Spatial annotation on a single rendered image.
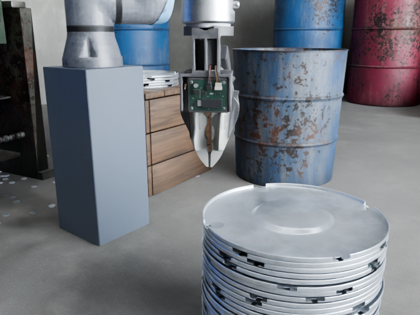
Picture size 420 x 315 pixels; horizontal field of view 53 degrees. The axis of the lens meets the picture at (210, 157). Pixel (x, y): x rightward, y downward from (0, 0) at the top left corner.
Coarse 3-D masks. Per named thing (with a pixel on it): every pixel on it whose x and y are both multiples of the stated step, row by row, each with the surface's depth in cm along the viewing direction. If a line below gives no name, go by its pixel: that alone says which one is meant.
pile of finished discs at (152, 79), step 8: (144, 72) 159; (152, 72) 159; (160, 72) 166; (168, 72) 166; (144, 80) 145; (152, 80) 146; (160, 80) 148; (168, 80) 156; (176, 80) 156; (144, 88) 146; (152, 88) 147
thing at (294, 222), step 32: (224, 192) 78; (256, 192) 79; (288, 192) 79; (320, 192) 79; (224, 224) 65; (256, 224) 65; (288, 224) 64; (320, 224) 64; (352, 224) 65; (384, 224) 65; (288, 256) 55; (320, 256) 56; (352, 256) 56
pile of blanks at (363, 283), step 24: (216, 264) 62; (240, 264) 58; (264, 264) 56; (360, 264) 57; (384, 264) 63; (216, 288) 65; (240, 288) 59; (264, 288) 57; (288, 288) 58; (312, 288) 55; (336, 288) 56; (360, 288) 58; (216, 312) 64; (240, 312) 60; (264, 312) 58; (288, 312) 58; (312, 312) 57; (336, 312) 57; (360, 312) 61
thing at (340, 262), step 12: (204, 228) 65; (216, 240) 61; (240, 252) 59; (372, 252) 57; (276, 264) 56; (288, 264) 55; (300, 264) 55; (312, 264) 55; (324, 264) 55; (336, 264) 55; (348, 264) 56
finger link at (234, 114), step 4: (236, 92) 64; (232, 96) 64; (236, 96) 64; (232, 100) 64; (236, 100) 64; (232, 104) 64; (236, 104) 64; (232, 108) 64; (236, 108) 64; (232, 112) 65; (236, 112) 65; (232, 116) 65; (236, 116) 65; (232, 120) 65; (236, 120) 65; (232, 124) 66; (228, 128) 65; (232, 128) 66; (228, 132) 65; (228, 136) 66
